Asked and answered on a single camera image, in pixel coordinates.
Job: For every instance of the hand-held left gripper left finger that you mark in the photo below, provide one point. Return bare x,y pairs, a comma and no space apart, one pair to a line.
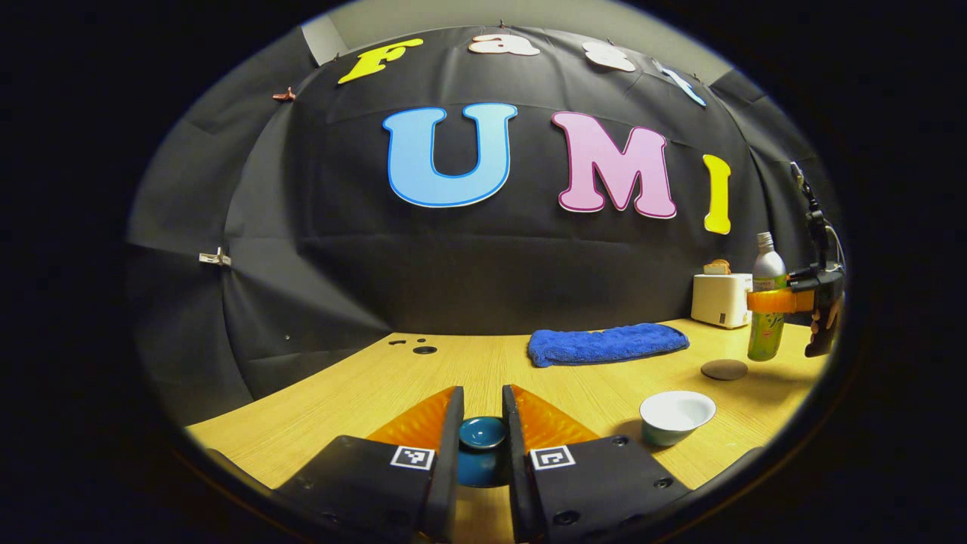
451,453

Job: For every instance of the round brown coaster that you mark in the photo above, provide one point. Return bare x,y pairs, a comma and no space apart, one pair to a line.
724,369

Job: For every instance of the silver green water bottle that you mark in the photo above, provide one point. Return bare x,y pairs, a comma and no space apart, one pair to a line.
767,336

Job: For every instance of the red clip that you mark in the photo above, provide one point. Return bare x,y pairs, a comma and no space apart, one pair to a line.
285,95

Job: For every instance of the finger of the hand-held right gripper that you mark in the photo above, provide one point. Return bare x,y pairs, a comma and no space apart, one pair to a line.
774,301

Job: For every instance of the black backdrop cloth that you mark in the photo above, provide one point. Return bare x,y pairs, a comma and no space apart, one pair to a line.
453,272

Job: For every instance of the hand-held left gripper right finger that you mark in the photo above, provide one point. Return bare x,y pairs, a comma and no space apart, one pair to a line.
514,468

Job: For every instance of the white and blue teacup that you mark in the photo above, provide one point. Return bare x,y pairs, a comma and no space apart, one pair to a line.
676,412

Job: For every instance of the blue towel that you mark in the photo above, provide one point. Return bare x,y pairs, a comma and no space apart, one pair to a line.
604,345

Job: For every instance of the blue teacup lid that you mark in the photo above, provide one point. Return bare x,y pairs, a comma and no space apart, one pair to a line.
482,432

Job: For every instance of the white toaster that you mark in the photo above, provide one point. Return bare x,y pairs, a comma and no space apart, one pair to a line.
718,301

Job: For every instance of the white clip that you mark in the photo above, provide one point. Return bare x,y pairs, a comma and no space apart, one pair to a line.
215,258

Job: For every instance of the bread slice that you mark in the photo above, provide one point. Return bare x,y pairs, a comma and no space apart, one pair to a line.
718,267

